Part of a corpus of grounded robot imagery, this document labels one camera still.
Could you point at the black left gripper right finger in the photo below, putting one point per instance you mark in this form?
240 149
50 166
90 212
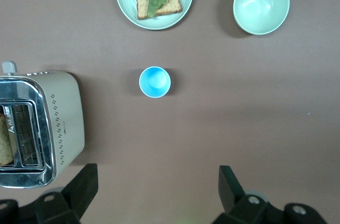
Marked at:
231 189

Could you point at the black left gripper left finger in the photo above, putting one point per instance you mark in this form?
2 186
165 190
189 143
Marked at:
79 189

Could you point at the plain blue cup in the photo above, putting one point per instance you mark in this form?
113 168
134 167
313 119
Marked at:
155 82

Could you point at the beige and chrome toaster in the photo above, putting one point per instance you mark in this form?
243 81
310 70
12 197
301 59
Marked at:
66 107

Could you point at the brown toast slice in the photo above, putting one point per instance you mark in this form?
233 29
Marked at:
4 141

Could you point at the pale green bowl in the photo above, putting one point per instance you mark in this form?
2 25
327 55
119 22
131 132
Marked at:
261 6

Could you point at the pale green plate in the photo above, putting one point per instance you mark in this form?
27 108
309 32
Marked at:
125 1

